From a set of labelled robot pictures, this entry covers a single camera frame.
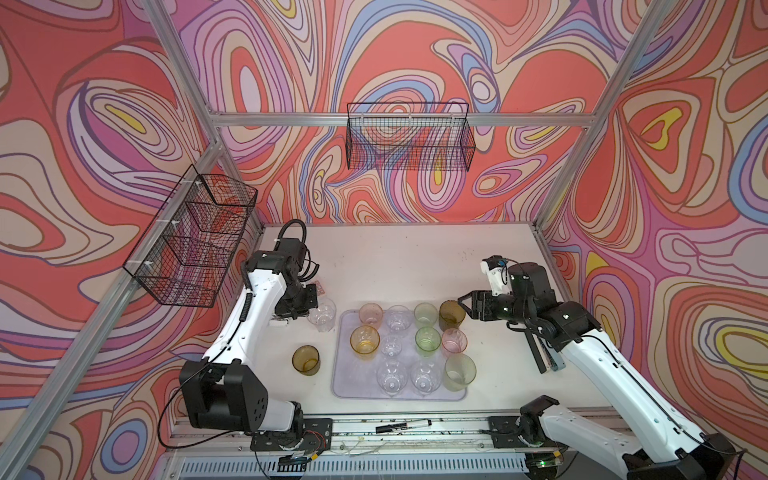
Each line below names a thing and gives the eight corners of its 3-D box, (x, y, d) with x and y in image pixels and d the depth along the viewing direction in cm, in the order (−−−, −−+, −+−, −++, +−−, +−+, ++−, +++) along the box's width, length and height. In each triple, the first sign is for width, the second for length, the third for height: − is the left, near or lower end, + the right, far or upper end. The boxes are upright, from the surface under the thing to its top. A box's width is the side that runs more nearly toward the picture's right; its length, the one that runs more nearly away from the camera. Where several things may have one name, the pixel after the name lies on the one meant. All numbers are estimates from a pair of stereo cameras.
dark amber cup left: (295, 375, 83) (289, 368, 79) (299, 352, 87) (294, 344, 83) (318, 375, 83) (314, 368, 79) (322, 352, 87) (318, 344, 83)
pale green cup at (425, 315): (414, 330, 93) (415, 319, 87) (413, 313, 96) (414, 302, 91) (435, 330, 93) (438, 319, 87) (433, 313, 96) (436, 302, 91)
